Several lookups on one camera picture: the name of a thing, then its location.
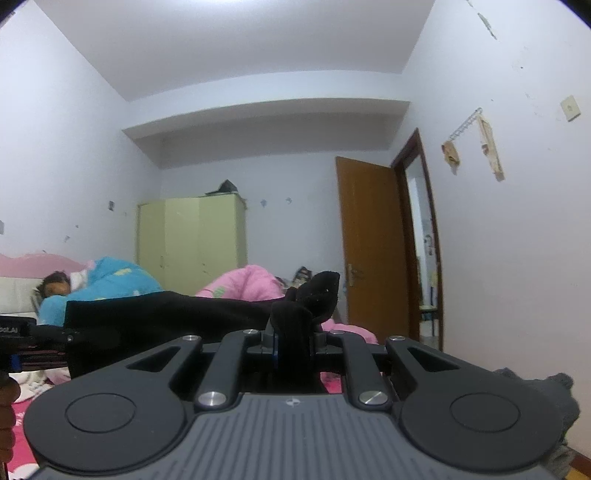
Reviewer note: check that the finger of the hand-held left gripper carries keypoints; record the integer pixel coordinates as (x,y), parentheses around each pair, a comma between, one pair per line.
(78,337)

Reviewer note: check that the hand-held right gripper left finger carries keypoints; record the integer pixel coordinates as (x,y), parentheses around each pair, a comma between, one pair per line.
(275,350)

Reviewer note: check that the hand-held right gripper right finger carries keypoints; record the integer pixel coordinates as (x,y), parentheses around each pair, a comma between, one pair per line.
(325,344)

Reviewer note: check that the black shirt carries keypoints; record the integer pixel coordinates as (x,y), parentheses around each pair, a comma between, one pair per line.
(184,314)

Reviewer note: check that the person's left hand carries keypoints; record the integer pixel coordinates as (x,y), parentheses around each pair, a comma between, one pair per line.
(8,415)

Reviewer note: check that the cream white blanket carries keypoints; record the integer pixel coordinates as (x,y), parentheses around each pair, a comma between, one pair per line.
(32,384)

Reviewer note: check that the pink floral blanket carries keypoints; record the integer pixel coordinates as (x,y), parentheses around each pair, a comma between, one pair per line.
(23,415)

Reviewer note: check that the pink carrot-print quilt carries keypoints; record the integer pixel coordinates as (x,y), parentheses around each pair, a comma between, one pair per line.
(244,281)

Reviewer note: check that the pink white bed headboard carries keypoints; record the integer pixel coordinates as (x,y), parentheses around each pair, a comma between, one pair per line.
(18,265)

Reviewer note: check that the wooden door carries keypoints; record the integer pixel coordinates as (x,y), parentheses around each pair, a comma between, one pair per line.
(369,230)

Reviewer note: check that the light green wardrobe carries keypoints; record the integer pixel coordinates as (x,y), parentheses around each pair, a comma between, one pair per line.
(194,240)

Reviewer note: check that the dark bag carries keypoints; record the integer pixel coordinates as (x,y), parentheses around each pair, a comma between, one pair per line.
(224,188)

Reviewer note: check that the dark grey folded garment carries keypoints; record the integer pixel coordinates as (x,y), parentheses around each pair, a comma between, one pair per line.
(554,397)

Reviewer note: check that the small hanging wall ornament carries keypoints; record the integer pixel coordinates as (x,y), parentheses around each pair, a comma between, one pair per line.
(451,157)

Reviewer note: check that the long hanging wall ornament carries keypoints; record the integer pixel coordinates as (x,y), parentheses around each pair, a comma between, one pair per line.
(490,147)

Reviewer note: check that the wall hook rack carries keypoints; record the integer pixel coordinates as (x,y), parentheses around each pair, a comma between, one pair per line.
(464,123)

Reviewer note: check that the wall socket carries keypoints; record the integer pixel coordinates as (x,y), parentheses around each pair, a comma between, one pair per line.
(570,108)

